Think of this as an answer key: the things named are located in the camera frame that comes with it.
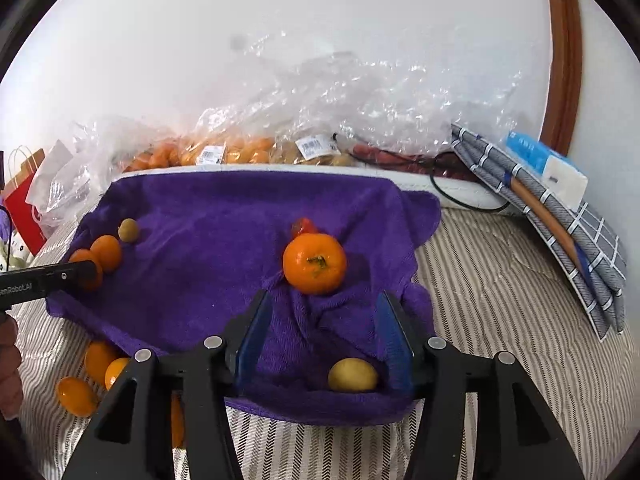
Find dark red packet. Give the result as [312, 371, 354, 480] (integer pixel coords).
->
[350, 142, 481, 181]

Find red paper bag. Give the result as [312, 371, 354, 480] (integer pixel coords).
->
[2, 146, 48, 256]

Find small red tomato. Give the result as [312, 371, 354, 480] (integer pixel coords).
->
[291, 217, 320, 240]

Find mandarin orange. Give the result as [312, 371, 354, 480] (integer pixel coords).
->
[56, 377, 98, 417]
[84, 341, 118, 386]
[282, 232, 348, 295]
[90, 234, 123, 273]
[170, 395, 187, 448]
[104, 357, 132, 391]
[67, 249, 104, 292]

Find crumpled clear plastic bag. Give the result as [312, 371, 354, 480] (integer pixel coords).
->
[70, 115, 173, 186]

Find brown wooden door frame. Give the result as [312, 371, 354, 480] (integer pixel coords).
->
[540, 0, 583, 156]

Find person's left hand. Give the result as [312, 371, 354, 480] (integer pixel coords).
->
[0, 317, 23, 421]

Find large clear plastic wrap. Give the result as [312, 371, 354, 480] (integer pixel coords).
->
[195, 30, 521, 161]

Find white rectangular block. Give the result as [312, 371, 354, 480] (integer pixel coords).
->
[542, 156, 588, 211]

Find plaid grey fabric bag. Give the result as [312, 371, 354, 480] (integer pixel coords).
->
[450, 122, 628, 343]

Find purple towel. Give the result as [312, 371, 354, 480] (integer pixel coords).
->
[45, 170, 443, 428]

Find yellow green round fruit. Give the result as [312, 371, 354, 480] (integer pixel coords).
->
[327, 357, 379, 392]

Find clear bag of yellow fruit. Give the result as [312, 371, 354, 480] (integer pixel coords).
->
[272, 130, 356, 168]

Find black cable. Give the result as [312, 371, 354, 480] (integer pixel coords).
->
[431, 152, 508, 211]

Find blue tissue box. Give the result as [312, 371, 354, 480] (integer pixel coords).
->
[506, 131, 556, 181]

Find wooden rod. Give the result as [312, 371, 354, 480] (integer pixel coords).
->
[510, 175, 586, 273]

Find clear bag of oranges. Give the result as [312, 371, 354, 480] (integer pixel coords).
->
[120, 132, 278, 173]

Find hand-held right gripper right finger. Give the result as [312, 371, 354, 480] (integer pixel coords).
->
[375, 290, 586, 480]

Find white plastic bag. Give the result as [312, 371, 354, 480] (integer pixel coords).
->
[25, 139, 101, 238]

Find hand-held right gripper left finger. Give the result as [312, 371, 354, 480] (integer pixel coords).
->
[62, 287, 273, 480]

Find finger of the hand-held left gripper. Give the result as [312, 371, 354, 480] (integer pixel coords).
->
[50, 259, 99, 292]

